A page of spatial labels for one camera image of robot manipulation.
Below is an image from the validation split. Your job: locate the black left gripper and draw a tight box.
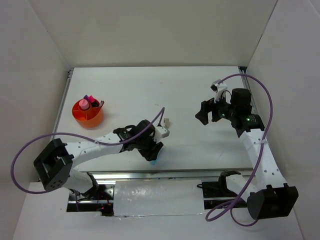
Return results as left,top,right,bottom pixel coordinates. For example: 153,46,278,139
135,132,163,161

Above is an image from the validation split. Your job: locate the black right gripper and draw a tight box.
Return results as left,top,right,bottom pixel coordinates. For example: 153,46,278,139
195,90,237,125

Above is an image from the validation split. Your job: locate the light blue highlighter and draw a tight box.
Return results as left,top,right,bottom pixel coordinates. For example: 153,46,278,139
150,148,164,166

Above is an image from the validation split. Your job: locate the pink highlighter black cap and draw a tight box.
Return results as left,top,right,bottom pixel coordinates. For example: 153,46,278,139
87,95,100,108

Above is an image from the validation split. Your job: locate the purple marker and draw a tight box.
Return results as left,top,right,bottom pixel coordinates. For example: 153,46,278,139
83,95,90,102

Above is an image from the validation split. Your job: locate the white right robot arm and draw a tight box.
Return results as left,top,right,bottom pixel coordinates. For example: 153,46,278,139
195,86,299,221

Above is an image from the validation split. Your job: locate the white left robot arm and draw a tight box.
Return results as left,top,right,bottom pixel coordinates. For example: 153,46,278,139
33,120,170,200

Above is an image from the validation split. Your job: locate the white and yellow eraser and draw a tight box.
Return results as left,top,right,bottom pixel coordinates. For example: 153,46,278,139
163,118,170,129

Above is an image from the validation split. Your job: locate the orange round organizer container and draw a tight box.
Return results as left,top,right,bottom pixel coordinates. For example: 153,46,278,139
71,98,104,129

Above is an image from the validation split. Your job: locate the pink eraser in container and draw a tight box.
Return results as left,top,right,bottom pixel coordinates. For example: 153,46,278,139
78,98,90,111

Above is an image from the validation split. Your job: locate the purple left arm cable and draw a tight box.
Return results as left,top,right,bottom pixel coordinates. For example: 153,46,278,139
11,107,166,213

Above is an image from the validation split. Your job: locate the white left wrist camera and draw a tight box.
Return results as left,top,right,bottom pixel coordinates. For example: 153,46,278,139
153,126,170,143

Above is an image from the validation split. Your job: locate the aluminium right side rail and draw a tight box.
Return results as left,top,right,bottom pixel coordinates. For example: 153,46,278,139
238,66,261,121

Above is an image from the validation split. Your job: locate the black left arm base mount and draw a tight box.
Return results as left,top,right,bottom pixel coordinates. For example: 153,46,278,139
72,172,111,201

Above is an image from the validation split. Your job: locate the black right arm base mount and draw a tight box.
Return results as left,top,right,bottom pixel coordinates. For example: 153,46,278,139
197,170,241,198

